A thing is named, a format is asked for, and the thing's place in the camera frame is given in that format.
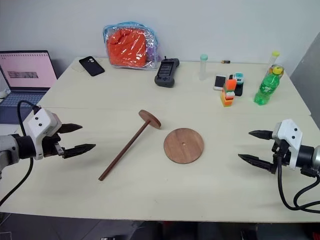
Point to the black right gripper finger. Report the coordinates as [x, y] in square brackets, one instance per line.
[257, 161]
[262, 134]

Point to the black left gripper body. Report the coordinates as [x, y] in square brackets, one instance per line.
[51, 147]

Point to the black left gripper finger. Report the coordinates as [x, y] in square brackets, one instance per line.
[78, 149]
[71, 127]

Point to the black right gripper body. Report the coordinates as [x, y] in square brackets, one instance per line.
[281, 156]

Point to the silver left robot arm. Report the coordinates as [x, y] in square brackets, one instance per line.
[12, 150]

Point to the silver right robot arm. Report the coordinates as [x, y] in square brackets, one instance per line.
[308, 156]

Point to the wooden rod with small disc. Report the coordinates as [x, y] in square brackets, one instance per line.
[130, 145]

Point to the orange cloth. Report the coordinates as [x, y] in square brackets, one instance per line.
[127, 48]

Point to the green plastic soda bottle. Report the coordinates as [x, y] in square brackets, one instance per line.
[267, 87]

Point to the orange yellow toy block stack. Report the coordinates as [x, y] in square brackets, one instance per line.
[228, 93]

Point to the white teal small device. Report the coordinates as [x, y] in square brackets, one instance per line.
[239, 77]

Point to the black smartphone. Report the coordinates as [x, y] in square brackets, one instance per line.
[91, 66]

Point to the white smartphone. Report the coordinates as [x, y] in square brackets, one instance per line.
[220, 82]

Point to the open laptop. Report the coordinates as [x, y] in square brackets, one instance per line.
[27, 75]

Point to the round wooden base disc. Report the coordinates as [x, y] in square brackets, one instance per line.
[184, 145]

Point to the grey board panel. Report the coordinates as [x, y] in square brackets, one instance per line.
[308, 75]

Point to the clear tube yellow cap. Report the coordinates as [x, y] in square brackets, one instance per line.
[273, 58]

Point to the small black battery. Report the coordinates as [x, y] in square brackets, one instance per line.
[225, 61]

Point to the clear tube green cap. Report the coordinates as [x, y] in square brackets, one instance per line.
[203, 67]

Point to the black handheld controller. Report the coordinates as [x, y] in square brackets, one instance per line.
[166, 72]

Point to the clear plastic zip bag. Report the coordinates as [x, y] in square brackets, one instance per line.
[152, 37]

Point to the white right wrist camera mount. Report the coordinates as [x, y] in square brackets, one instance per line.
[290, 132]

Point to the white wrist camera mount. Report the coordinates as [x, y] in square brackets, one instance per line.
[41, 122]
[290, 132]

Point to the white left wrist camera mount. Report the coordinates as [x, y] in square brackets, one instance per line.
[41, 122]

